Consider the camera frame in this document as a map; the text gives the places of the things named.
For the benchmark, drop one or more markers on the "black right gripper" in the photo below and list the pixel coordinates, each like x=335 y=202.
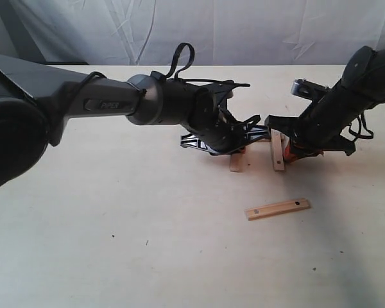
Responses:
x=315 y=131

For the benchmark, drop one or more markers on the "plain wood strip top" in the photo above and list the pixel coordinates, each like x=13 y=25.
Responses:
x=276 y=138

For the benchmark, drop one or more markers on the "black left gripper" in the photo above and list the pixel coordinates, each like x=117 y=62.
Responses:
x=218 y=132

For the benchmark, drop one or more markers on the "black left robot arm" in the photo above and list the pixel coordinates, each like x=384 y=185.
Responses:
x=36 y=102

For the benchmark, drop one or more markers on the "wood strip two magnets bottom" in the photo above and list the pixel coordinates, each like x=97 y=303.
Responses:
x=276 y=209

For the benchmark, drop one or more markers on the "white backdrop cloth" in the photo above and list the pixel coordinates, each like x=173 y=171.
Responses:
x=222 y=32

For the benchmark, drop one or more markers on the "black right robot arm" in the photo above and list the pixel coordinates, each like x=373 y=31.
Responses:
x=360 y=88

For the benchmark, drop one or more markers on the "wood strip two magnets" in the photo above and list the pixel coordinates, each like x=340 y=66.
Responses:
x=277 y=158
x=276 y=209

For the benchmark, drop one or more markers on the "plain wood strip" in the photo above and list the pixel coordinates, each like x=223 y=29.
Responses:
x=276 y=138
x=237 y=162

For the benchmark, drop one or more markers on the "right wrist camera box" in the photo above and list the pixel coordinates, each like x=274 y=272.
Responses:
x=308 y=90

